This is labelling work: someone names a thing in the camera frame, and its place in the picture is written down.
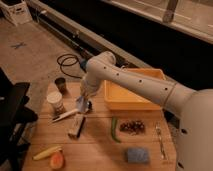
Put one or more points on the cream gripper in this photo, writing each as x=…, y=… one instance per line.
x=86, y=95

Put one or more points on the light blue towel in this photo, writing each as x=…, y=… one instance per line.
x=82, y=104

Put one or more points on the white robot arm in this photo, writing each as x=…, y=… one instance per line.
x=194, y=108

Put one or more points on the dark metal cup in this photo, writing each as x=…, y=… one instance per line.
x=61, y=84

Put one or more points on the white paper cup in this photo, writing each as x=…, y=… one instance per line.
x=55, y=99

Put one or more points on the yellow plastic bin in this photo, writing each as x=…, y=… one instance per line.
x=119, y=98

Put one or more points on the blue black power device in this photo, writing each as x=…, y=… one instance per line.
x=83, y=64

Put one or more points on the green bean pod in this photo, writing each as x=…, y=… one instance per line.
x=113, y=130

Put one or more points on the bunch of dark grapes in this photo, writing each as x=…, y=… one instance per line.
x=133, y=127

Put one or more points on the yellow corn cob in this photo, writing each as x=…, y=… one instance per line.
x=46, y=153

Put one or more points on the orange peach fruit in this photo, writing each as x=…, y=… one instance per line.
x=57, y=160

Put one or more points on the black chair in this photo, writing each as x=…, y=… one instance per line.
x=14, y=116

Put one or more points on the blue sponge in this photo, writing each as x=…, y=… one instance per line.
x=137, y=155

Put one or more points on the silver fork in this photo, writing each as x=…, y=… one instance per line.
x=158, y=131

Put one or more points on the white storage box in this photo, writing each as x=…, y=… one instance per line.
x=17, y=14

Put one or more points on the grey metal post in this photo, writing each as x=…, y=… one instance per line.
x=170, y=11

